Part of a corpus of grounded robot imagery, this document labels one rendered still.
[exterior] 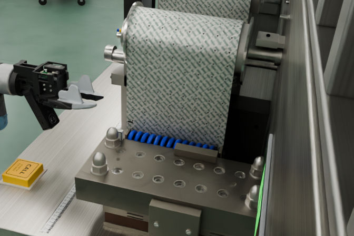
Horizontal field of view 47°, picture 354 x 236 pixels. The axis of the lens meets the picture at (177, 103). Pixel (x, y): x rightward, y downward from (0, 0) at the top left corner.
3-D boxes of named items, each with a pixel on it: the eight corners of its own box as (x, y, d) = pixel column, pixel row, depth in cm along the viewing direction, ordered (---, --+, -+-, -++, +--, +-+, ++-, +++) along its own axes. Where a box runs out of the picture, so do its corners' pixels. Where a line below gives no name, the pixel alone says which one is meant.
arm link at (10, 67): (-5, 98, 99) (15, 84, 106) (12, 101, 98) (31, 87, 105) (-10, 69, 95) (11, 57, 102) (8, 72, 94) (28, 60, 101)
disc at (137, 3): (144, 52, 103) (145, -6, 95) (145, 52, 103) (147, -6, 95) (123, 76, 90) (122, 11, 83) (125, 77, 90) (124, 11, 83)
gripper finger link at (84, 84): (102, 79, 95) (64, 76, 96) (103, 102, 98) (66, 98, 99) (106, 74, 98) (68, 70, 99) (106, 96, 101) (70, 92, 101)
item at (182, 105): (127, 131, 99) (127, 62, 90) (222, 150, 95) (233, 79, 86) (126, 133, 99) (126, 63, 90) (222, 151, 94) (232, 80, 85)
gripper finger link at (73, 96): (88, 91, 90) (53, 82, 92) (89, 115, 92) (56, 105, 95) (96, 86, 92) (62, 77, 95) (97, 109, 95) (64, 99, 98)
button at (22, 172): (19, 165, 104) (18, 157, 103) (43, 170, 103) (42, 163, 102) (2, 182, 98) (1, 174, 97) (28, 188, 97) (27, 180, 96)
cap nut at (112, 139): (108, 138, 95) (107, 121, 92) (123, 141, 94) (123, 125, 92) (101, 147, 91) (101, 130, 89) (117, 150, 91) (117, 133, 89)
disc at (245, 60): (244, 68, 98) (254, 8, 91) (246, 69, 98) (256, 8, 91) (237, 96, 85) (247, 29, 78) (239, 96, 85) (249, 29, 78)
